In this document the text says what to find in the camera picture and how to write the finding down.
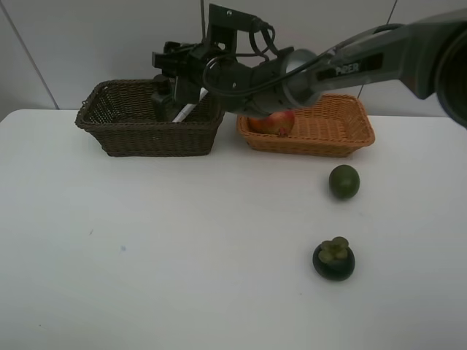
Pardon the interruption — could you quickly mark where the dark purple mangosteen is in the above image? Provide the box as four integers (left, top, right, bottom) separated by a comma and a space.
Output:
312, 236, 355, 281

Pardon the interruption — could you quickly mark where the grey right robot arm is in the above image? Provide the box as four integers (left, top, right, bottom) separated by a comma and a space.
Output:
152, 4, 466, 125

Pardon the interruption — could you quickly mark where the green lime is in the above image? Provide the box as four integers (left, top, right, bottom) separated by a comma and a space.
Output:
328, 165, 360, 200

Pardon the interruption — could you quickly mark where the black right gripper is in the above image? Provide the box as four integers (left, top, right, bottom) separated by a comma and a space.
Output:
152, 42, 292, 118

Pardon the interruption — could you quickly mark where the dark brown wicker basket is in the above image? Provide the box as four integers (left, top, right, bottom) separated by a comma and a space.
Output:
75, 79, 225, 157

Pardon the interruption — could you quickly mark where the white marker pen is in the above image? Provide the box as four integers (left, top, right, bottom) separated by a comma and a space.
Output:
172, 88, 208, 123

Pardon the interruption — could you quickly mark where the dark green ink bottle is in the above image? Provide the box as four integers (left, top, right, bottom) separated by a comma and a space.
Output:
151, 74, 180, 123

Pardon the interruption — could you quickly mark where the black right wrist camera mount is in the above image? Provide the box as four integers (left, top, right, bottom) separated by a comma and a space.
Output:
201, 4, 260, 61

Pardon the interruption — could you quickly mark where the red yellow apple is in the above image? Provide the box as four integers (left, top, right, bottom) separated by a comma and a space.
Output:
247, 111, 295, 136

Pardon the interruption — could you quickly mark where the orange wicker basket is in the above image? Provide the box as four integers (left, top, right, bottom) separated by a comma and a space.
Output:
236, 94, 375, 158

